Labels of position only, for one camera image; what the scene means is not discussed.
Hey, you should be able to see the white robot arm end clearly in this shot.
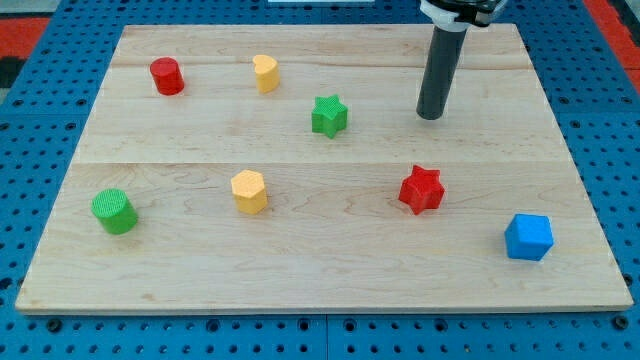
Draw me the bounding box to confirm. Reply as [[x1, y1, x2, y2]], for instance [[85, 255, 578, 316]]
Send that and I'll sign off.
[[419, 0, 508, 32]]

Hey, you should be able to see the green star block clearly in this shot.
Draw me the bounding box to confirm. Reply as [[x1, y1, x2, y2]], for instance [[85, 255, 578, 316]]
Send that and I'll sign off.
[[311, 94, 348, 139]]

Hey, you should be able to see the red star block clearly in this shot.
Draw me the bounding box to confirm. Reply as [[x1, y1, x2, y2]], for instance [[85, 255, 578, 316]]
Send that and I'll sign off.
[[398, 165, 445, 215]]

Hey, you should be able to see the yellow hexagon block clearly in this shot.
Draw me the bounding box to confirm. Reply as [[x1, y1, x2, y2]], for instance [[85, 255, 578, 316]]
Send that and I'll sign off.
[[231, 169, 268, 215]]

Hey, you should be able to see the light wooden board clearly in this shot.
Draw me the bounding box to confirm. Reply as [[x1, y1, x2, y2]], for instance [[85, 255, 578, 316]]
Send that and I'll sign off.
[[16, 24, 633, 315]]

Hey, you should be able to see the yellow heart block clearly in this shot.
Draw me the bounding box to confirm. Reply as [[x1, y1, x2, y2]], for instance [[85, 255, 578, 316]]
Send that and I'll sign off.
[[252, 54, 280, 94]]

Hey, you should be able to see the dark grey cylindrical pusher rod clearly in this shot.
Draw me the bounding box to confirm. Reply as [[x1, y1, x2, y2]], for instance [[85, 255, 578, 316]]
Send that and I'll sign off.
[[416, 27, 466, 120]]

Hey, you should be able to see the red cylinder block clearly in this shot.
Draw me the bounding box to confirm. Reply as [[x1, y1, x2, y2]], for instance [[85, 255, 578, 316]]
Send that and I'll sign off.
[[149, 57, 185, 96]]

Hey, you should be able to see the green cylinder block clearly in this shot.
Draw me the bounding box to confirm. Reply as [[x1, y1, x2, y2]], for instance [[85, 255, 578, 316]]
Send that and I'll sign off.
[[91, 188, 138, 235]]

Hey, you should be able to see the blue cube block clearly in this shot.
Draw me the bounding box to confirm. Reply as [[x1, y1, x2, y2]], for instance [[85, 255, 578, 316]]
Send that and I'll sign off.
[[504, 213, 554, 261]]

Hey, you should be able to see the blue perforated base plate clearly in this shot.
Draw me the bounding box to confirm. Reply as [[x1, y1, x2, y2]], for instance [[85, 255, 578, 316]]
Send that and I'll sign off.
[[1, 1, 639, 359]]

